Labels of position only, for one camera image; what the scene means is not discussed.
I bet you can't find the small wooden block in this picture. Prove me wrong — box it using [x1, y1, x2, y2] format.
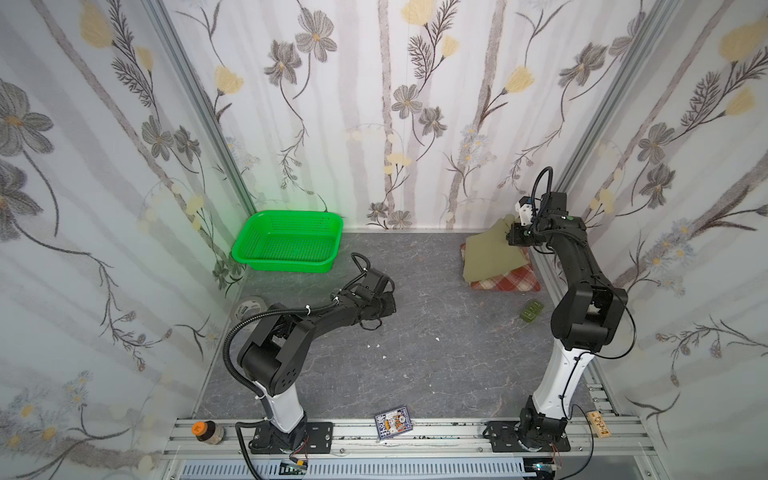
[587, 411, 612, 438]

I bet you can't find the clear tape roll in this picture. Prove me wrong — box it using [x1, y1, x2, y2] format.
[230, 296, 268, 323]

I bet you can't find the small green box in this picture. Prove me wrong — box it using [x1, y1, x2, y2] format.
[519, 300, 545, 323]

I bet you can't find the green plastic basket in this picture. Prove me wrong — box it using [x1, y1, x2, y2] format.
[231, 210, 344, 273]

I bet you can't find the red plaid skirt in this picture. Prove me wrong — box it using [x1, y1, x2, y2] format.
[460, 244, 541, 293]

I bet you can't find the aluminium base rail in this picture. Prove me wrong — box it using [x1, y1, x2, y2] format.
[161, 416, 656, 460]

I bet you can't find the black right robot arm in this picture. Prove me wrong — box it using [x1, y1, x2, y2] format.
[507, 166, 628, 451]

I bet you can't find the blue patterned card box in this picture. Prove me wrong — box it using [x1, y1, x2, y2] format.
[374, 405, 414, 441]

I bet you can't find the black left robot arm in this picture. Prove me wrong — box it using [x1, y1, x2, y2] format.
[222, 252, 396, 453]

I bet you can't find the olive khaki skirt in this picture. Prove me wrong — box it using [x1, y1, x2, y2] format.
[463, 215, 530, 283]

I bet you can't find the white slotted cable duct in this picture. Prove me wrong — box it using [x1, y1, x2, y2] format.
[178, 458, 535, 480]

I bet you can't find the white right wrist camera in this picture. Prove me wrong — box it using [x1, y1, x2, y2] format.
[515, 196, 535, 227]

